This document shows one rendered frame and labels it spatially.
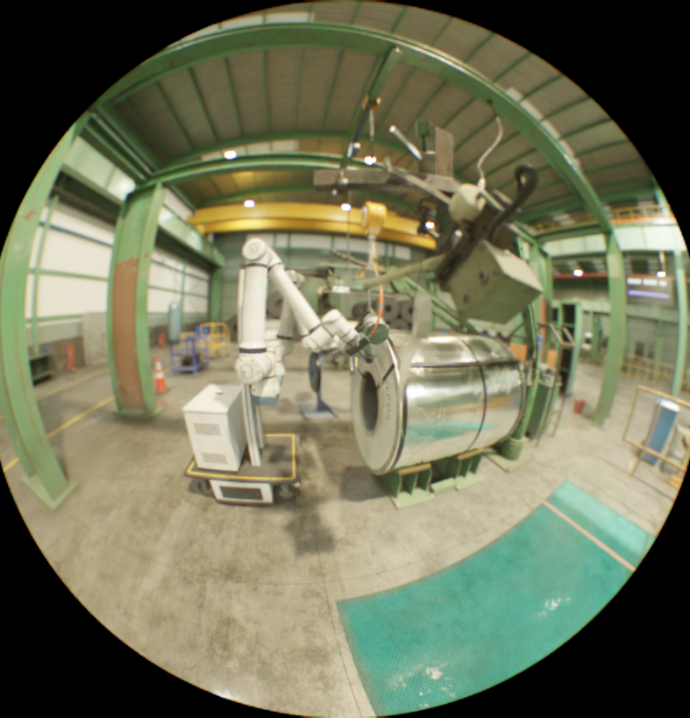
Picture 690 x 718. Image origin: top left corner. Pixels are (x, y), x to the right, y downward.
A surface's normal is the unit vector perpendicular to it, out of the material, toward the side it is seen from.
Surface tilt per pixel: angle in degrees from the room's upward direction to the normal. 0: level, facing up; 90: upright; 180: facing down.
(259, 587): 0
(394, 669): 0
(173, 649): 0
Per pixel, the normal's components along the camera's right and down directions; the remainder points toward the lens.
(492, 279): -0.98, -0.01
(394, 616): 0.04, -0.98
